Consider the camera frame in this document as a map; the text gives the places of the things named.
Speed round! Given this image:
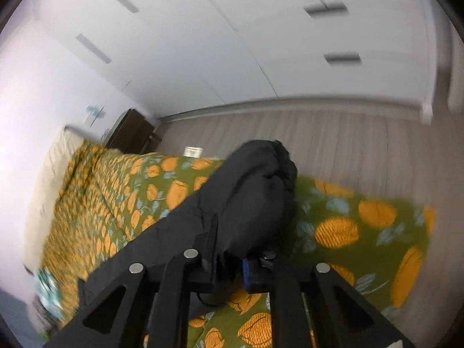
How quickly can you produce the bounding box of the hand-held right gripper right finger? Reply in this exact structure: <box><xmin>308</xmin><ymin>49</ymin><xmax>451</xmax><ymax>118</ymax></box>
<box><xmin>242</xmin><ymin>249</ymin><xmax>417</xmax><ymax>348</ymax></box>

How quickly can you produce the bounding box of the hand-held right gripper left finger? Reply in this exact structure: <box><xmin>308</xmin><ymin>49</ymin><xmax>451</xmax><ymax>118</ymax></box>
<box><xmin>43</xmin><ymin>248</ymin><xmax>224</xmax><ymax>348</ymax></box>

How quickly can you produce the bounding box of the black jacket with green lining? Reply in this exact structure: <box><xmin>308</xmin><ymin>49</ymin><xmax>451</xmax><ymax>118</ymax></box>
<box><xmin>76</xmin><ymin>139</ymin><xmax>298</xmax><ymax>309</ymax></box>

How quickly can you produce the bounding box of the green blanket with orange print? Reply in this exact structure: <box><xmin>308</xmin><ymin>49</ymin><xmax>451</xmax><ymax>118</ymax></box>
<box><xmin>36</xmin><ymin>139</ymin><xmax>437</xmax><ymax>348</ymax></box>

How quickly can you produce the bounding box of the teal checkered cloth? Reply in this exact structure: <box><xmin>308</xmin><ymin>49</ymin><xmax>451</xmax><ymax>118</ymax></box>
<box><xmin>33</xmin><ymin>267</ymin><xmax>75</xmax><ymax>321</ymax></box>

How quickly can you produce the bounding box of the cream pillow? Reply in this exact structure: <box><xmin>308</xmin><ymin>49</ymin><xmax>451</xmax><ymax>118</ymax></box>
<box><xmin>23</xmin><ymin>126</ymin><xmax>89</xmax><ymax>267</ymax></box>

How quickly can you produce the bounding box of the dark wooden nightstand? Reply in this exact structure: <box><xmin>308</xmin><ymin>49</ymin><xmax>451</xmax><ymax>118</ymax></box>
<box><xmin>102</xmin><ymin>109</ymin><xmax>162</xmax><ymax>155</ymax></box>

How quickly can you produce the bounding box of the white wardrobe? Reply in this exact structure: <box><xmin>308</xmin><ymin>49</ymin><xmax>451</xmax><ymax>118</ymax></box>
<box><xmin>31</xmin><ymin>0</ymin><xmax>437</xmax><ymax>126</ymax></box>

